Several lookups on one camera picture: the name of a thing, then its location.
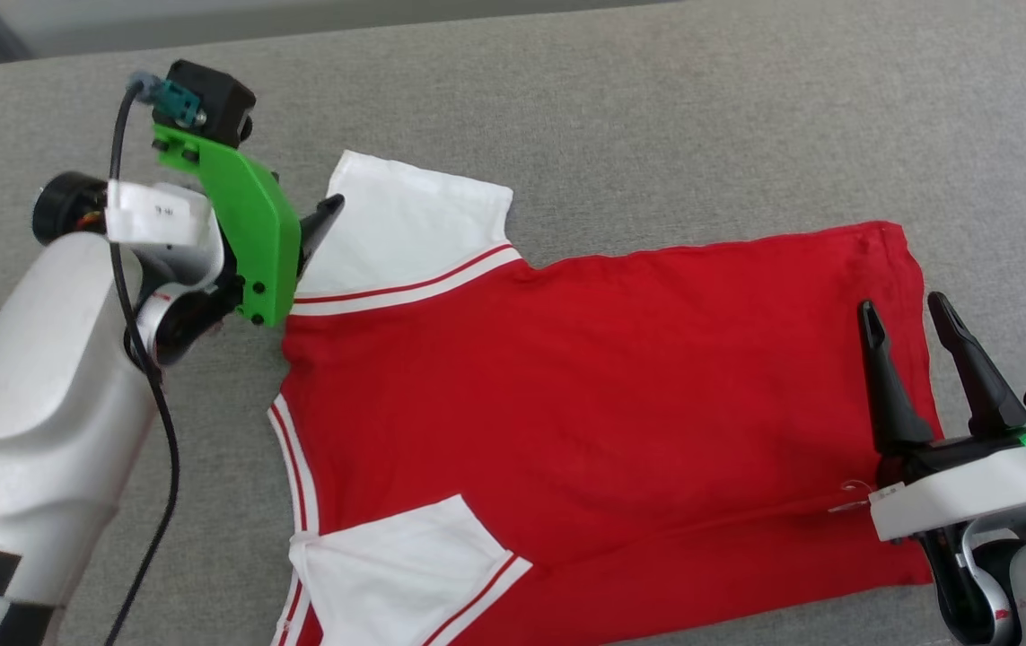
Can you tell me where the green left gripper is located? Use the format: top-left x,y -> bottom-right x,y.
152,121 -> 346,328

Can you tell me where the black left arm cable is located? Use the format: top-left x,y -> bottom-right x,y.
103,72 -> 206,646

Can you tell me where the red and white jersey shirt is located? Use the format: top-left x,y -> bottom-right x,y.
266,149 -> 945,646

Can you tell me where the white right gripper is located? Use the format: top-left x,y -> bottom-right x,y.
857,291 -> 1026,544

